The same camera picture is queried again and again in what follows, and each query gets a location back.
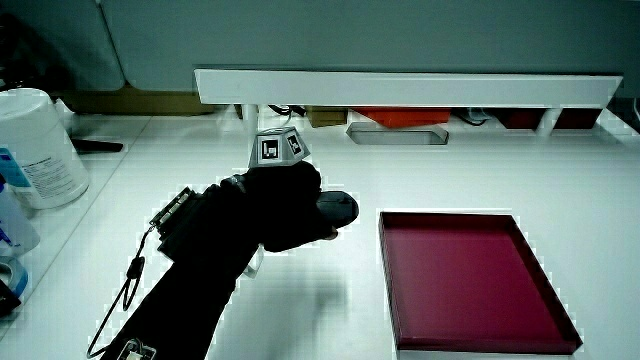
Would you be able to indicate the person's left hand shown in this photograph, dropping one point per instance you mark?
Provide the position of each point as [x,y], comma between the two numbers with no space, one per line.
[285,210]

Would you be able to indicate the black computer mouse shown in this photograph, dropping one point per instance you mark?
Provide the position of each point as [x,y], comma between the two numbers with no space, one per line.
[342,207]

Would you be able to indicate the person's left forearm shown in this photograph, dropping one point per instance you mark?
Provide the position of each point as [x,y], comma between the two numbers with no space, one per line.
[200,280]

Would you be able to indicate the white desk shelf riser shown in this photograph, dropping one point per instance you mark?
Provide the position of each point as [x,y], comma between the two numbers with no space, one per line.
[400,89]

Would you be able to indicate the white desk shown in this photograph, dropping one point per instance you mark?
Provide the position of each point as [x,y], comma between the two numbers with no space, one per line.
[475,175]

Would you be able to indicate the olive brown small box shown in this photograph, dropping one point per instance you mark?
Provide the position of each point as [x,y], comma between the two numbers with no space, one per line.
[326,116]

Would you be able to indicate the clear rectangular tray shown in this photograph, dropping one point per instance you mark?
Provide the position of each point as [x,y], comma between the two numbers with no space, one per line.
[400,135]

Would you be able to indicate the orange box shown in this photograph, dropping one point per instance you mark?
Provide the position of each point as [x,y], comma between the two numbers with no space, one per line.
[405,116]

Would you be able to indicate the grey blue partition panel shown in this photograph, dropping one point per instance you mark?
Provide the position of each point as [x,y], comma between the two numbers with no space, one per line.
[320,35]

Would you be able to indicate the brown cardboard box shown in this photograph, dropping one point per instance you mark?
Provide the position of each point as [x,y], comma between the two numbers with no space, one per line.
[135,100]

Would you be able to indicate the dark red shallow tray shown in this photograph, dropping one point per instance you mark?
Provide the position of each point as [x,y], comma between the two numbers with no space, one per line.
[465,280]

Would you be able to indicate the black pen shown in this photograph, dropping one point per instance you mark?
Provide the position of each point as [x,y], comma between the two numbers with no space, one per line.
[97,146]

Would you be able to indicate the white wipes canister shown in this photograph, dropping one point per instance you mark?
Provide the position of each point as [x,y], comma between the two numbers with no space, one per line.
[35,150]

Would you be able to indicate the white plastic bottle blue label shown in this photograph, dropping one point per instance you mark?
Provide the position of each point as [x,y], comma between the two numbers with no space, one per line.
[12,225]

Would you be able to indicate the blue tape roll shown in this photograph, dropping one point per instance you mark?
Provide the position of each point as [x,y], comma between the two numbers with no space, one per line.
[14,275]

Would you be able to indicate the dark red box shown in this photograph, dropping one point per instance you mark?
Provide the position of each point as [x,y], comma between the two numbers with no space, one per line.
[575,118]

